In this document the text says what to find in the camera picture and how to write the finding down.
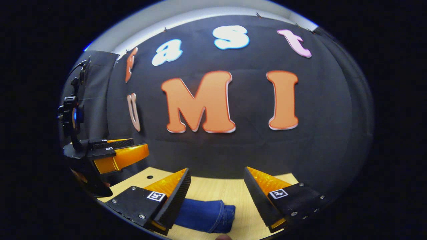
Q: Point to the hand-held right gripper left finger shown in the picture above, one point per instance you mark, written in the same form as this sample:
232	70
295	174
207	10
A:
175	203

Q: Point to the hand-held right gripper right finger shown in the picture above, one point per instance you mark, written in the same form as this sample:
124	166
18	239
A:
260	203

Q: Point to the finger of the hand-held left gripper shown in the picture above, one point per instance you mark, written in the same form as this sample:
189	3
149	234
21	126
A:
115	144
126	158

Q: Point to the blue jeans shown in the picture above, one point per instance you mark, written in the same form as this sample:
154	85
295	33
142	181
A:
206	213

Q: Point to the black backdrop cloth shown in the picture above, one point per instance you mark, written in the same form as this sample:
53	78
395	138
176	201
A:
250	150

